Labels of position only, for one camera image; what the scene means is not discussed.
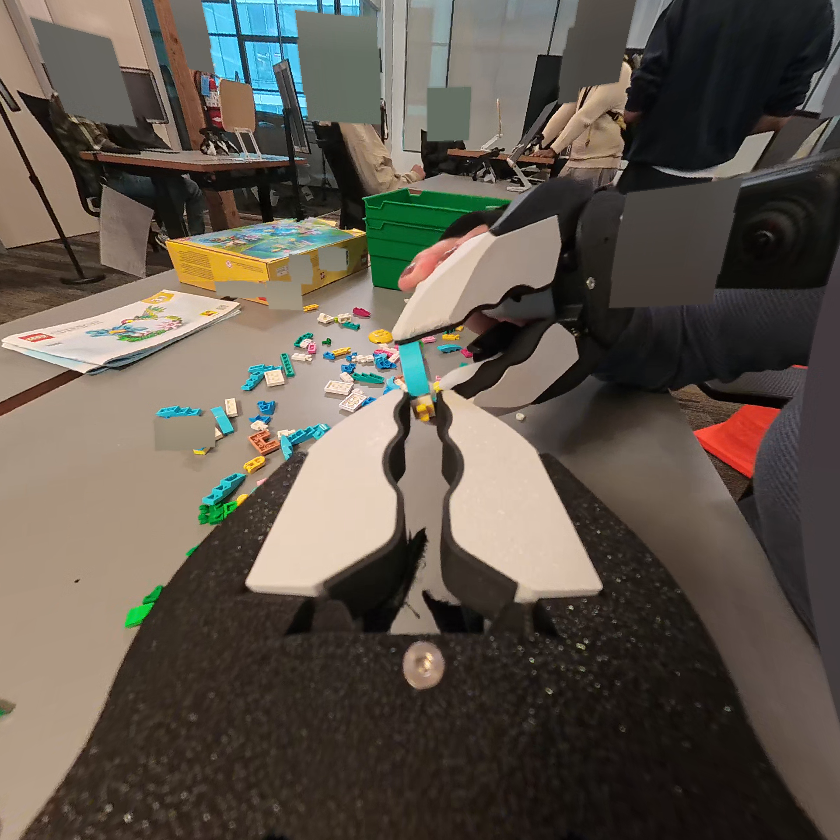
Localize closed lego instruction booklet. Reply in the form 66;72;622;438
2;290;242;375

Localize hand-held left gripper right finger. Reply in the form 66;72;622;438
437;390;605;619

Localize wooden support column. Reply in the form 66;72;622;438
152;0;241;231

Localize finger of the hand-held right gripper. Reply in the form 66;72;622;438
437;320;583;410
392;214;563;344

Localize small computer monitor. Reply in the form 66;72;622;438
121;67;169;125

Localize large paned window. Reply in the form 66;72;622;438
202;0;382;116

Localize person's right hand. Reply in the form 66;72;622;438
398;231;490;294

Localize red cloth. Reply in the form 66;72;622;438
693;402;785;480

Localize black floor stand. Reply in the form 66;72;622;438
0;77;106;285

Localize pile of loose lego pieces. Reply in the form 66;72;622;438
154;303;475;527

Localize wood-edged office desk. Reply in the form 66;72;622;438
79;150;309;227

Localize yellow lego set box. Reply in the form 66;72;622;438
166;218;369;308

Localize black monitor on arm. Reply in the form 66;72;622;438
272;59;311;156

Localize multicoloured lego wing assembly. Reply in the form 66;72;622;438
396;341;442;423

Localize stack of green plastic bins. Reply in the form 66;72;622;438
362;188;521;290

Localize person's right forearm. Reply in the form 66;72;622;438
591;285;828;395

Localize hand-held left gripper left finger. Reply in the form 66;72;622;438
245;392;413;619

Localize tilted black monitor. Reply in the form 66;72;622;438
505;101;559;166

